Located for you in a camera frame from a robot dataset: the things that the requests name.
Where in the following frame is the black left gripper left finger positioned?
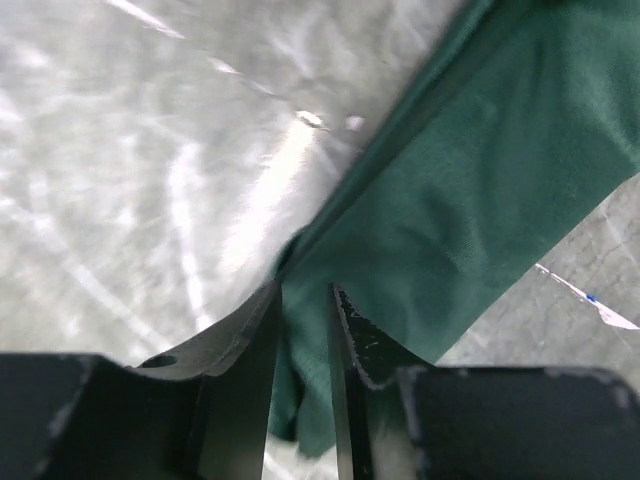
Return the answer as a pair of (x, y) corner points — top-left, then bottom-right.
(1, 281), (281, 479)

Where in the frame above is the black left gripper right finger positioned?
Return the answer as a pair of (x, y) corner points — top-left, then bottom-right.
(328, 286), (639, 479)

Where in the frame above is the dark green cloth napkin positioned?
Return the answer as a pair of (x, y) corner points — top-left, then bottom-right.
(268, 1), (639, 457)

